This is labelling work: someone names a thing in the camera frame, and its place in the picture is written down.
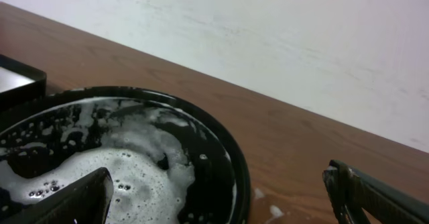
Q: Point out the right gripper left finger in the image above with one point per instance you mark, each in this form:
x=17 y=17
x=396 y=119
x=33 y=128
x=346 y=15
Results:
x=86 y=200

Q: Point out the black round tray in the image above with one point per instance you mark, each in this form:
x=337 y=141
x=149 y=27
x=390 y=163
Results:
x=169 y=160

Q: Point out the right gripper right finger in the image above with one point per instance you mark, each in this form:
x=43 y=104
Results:
x=353 y=193

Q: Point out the black rectangular soap tray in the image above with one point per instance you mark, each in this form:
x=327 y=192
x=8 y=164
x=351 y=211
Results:
x=20 y=83

